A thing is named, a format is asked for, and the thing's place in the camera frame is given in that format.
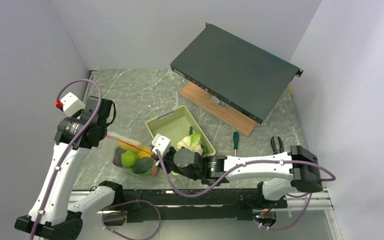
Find light green pepper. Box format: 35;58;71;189
121;150;139;169

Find small yellow pepper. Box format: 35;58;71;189
137;150;153;159

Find dark green avocado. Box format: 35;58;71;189
131;157;155;176

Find clear orange zip bag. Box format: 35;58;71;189
106;132;159;177

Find orange peach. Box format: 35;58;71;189
151;165;160;177

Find purple eggplant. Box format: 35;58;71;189
112;147;126;168

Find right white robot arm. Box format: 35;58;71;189
157;145;323;208

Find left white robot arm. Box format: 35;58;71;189
14;96;124;240

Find white cauliflower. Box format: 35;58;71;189
176;132;204;155

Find dark green cucumber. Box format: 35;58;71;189
200;144;209;155

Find green plastic basket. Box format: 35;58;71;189
145;105;216;156

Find brown wooden board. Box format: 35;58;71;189
179;82;258;136

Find black pliers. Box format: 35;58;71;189
270;136;284;155

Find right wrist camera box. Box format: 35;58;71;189
151;133;172;157

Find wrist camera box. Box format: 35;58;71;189
151;133;172;157
54;92;86;117

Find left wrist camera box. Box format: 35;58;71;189
54;92;86;117

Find green handled screwdriver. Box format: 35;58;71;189
232;131;239;157

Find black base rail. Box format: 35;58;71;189
103;187;288;227

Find black network switch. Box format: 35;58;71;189
170;23;303;124

